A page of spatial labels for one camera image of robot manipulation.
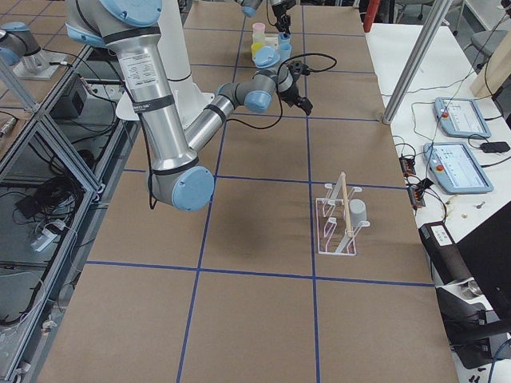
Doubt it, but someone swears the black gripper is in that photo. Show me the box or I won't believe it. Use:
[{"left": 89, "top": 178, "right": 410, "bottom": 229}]
[
  {"left": 279, "top": 61, "right": 313, "bottom": 116},
  {"left": 269, "top": 0, "right": 296, "bottom": 35}
]

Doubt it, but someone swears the pink cup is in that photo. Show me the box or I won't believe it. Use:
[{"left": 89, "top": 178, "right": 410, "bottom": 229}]
[{"left": 252, "top": 22, "right": 266, "bottom": 34}]

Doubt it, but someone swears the grey plastic cup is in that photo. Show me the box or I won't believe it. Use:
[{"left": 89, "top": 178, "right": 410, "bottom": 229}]
[{"left": 349, "top": 199, "right": 366, "bottom": 227}]

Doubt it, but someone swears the light blue cup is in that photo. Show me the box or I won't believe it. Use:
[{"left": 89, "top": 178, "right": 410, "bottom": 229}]
[{"left": 278, "top": 33, "right": 291, "bottom": 45}]

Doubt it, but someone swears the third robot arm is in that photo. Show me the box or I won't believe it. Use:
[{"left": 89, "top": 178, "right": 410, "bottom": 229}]
[{"left": 1, "top": 22, "right": 67, "bottom": 81}]

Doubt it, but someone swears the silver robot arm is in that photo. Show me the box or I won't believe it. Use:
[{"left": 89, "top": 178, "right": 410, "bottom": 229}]
[
  {"left": 65, "top": 1, "right": 312, "bottom": 211},
  {"left": 236, "top": 0, "right": 296, "bottom": 37}
]

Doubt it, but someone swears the cream white cup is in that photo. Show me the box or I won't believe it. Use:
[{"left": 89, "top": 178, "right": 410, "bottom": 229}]
[{"left": 252, "top": 32, "right": 265, "bottom": 45}]

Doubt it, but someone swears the yellow cup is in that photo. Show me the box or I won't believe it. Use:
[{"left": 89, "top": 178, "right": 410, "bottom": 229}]
[{"left": 251, "top": 42, "right": 264, "bottom": 61}]

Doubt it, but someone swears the cream rabbit tray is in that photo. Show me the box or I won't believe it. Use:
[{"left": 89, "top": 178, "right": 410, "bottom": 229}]
[{"left": 253, "top": 35, "right": 281, "bottom": 68}]

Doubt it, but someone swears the red cylinder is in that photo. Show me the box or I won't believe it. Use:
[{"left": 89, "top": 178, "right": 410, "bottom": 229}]
[{"left": 363, "top": 0, "right": 380, "bottom": 33}]

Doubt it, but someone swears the far teach pendant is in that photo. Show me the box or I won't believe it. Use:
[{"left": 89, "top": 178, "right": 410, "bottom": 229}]
[{"left": 434, "top": 97, "right": 491, "bottom": 139}]

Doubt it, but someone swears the teach pendant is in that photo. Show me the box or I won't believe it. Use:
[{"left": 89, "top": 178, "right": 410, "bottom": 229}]
[
  {"left": 434, "top": 97, "right": 491, "bottom": 139},
  {"left": 423, "top": 142, "right": 493, "bottom": 195}
]

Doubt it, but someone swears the near teach pendant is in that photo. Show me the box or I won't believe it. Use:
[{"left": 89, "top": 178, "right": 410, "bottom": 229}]
[{"left": 423, "top": 142, "right": 493, "bottom": 195}]

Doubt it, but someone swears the black monitor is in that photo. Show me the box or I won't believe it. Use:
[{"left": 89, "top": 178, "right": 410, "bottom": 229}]
[{"left": 458, "top": 204, "right": 511, "bottom": 318}]

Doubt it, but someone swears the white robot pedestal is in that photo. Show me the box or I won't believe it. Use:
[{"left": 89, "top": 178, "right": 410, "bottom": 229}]
[{"left": 116, "top": 1, "right": 214, "bottom": 129}]

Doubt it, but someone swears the white wire cup rack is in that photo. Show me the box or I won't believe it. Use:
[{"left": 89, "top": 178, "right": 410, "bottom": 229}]
[{"left": 315, "top": 172, "right": 370, "bottom": 256}]

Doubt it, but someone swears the aluminium frame post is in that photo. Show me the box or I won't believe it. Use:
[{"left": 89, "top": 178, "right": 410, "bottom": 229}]
[{"left": 382, "top": 0, "right": 453, "bottom": 124}]

